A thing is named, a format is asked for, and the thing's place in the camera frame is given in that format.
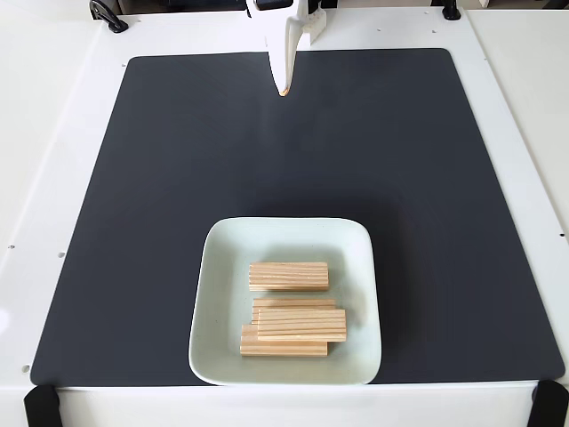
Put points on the wooden block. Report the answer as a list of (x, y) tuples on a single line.
[(266, 348), (289, 276), (302, 324), (293, 303)]

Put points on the pale green square plate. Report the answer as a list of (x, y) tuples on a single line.
[(222, 267)]

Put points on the black base clamp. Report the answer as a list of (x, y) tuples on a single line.
[(313, 4)]

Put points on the black table clamp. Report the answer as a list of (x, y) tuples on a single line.
[(109, 15), (451, 10)]

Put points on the black rubber mat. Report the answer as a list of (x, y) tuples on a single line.
[(133, 222)]

